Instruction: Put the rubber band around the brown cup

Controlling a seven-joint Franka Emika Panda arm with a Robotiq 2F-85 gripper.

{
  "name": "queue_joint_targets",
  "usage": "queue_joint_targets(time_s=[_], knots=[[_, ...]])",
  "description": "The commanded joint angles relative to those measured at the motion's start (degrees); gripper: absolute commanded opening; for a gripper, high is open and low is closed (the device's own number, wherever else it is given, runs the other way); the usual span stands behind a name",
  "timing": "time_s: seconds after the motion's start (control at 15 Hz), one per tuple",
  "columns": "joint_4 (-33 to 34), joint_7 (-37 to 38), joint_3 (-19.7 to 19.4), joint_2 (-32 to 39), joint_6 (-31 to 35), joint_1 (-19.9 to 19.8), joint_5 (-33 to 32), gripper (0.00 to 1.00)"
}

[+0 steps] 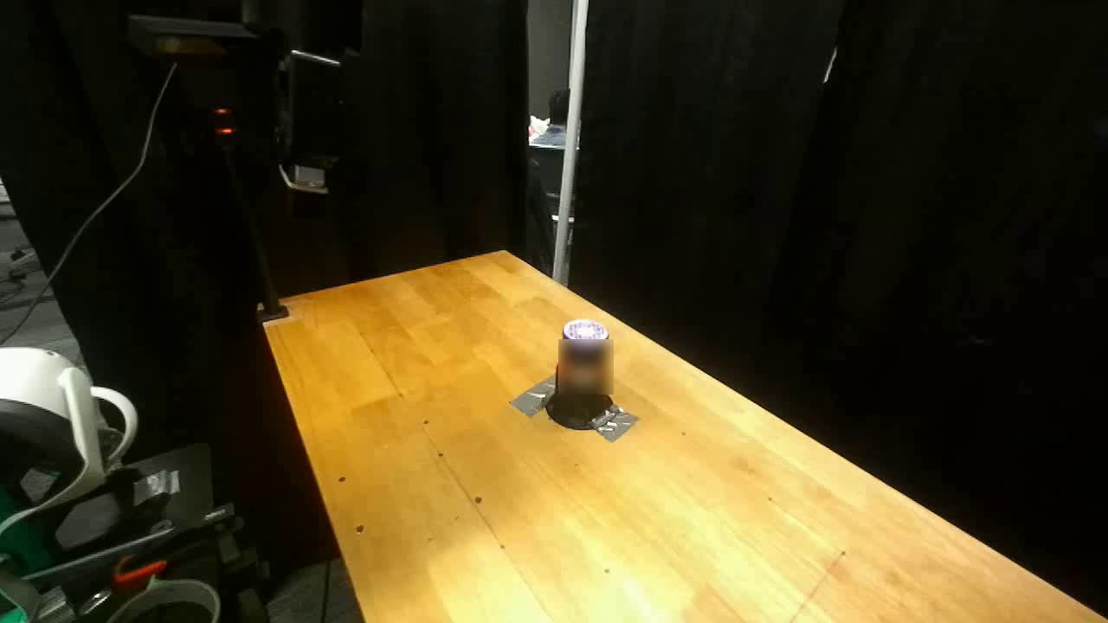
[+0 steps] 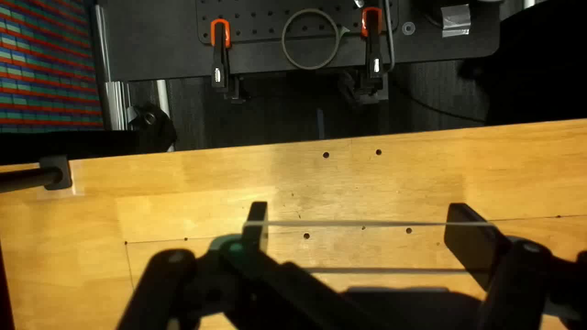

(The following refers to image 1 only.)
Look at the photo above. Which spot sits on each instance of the white vertical pole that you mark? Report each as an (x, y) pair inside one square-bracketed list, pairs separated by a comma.
[(570, 140)]

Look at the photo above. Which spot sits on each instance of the black curtain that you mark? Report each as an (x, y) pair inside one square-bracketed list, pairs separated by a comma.
[(439, 124), (876, 207)]

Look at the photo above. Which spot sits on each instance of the grey tape patch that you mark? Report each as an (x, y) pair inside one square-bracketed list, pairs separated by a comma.
[(158, 484)]

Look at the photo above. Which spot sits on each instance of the grey square coaster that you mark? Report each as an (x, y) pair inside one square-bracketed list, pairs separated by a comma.
[(616, 422)]

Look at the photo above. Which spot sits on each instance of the white paper object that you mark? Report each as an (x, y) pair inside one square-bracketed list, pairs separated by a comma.
[(545, 132)]

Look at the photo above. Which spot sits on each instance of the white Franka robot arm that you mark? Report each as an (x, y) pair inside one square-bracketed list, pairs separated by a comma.
[(36, 398)]

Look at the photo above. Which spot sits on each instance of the brown cup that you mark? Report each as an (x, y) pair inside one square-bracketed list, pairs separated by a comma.
[(579, 398)]

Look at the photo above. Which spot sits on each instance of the black equipment cart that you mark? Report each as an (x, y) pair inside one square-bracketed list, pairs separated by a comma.
[(175, 541)]

